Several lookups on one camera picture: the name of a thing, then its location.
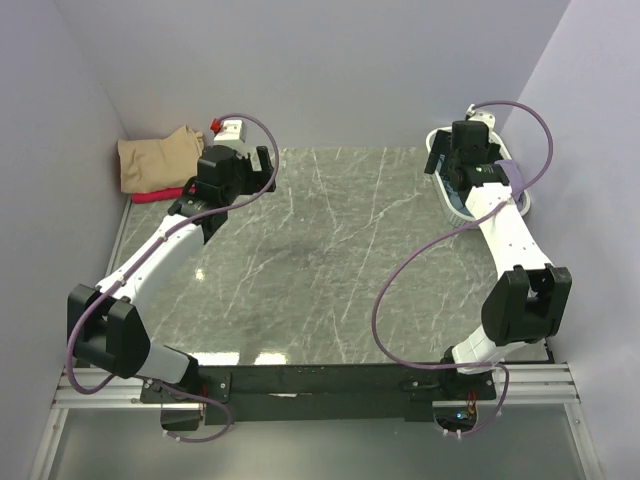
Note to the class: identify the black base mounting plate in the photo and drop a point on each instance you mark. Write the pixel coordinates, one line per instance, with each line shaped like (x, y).
(258, 393)

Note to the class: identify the folded beige t shirt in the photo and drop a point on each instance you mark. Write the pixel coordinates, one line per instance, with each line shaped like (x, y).
(152, 165)

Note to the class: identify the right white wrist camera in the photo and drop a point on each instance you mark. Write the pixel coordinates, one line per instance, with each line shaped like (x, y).
(474, 113)

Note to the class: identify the purple t shirt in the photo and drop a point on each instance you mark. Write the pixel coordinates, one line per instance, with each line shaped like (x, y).
(516, 182)

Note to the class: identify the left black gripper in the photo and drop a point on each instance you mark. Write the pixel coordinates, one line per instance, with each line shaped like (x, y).
(245, 162)

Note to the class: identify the aluminium rail frame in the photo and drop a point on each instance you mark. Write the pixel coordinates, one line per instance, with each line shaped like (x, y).
(299, 310)

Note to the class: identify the black t shirt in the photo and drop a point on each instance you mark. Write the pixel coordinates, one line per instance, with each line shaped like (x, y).
(442, 163)

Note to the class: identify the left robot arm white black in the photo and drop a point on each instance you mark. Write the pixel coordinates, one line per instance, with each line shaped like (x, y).
(105, 323)

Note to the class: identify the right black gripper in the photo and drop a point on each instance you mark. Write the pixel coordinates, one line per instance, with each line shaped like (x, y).
(441, 146)

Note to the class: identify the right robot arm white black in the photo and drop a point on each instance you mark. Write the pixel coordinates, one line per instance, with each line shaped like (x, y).
(528, 301)

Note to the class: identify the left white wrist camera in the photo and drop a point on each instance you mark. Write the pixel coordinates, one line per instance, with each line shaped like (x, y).
(228, 130)

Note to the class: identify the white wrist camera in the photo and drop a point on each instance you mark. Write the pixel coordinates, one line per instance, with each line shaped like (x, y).
(228, 130)
(474, 113)

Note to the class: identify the folded pink t shirt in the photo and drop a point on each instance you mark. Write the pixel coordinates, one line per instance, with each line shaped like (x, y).
(156, 196)

